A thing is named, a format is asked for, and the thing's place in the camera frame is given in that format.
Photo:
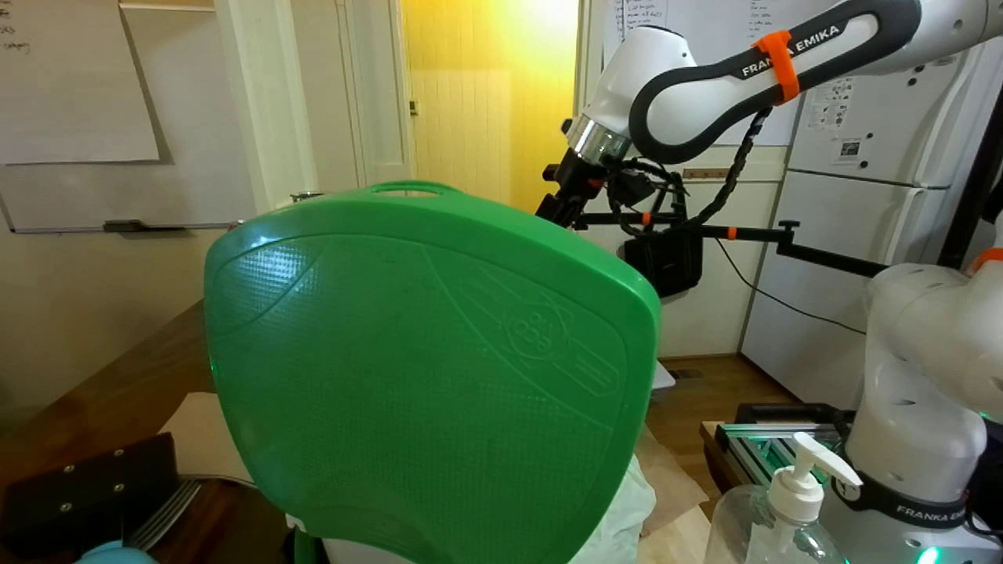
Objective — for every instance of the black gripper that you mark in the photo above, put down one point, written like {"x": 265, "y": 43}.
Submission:
{"x": 583, "y": 180}

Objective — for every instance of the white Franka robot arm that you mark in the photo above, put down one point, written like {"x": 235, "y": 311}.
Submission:
{"x": 721, "y": 96}

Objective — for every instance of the orange clamp on arm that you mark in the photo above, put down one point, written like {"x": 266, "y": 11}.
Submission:
{"x": 779, "y": 64}

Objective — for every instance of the green bin lid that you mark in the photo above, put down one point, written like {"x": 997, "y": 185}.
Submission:
{"x": 426, "y": 378}

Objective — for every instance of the white plastic bin liner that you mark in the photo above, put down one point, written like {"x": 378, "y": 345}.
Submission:
{"x": 619, "y": 517}

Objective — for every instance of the white refrigerator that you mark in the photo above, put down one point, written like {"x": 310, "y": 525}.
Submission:
{"x": 865, "y": 230}

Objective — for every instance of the clear pump bottle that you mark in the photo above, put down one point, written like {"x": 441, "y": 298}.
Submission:
{"x": 780, "y": 517}

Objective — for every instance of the long brown wooden table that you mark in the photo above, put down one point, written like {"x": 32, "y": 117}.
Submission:
{"x": 104, "y": 418}

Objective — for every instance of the black riveted case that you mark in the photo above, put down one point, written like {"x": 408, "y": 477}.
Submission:
{"x": 96, "y": 497}

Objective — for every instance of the black exterior camera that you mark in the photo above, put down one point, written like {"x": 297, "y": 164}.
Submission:
{"x": 664, "y": 261}

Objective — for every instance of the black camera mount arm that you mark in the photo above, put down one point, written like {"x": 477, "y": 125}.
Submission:
{"x": 771, "y": 238}

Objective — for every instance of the aluminium frame with green light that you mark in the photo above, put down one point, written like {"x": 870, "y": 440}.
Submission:
{"x": 779, "y": 441}

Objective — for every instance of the white wall whiteboard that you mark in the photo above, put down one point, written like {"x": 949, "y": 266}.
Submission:
{"x": 72, "y": 79}

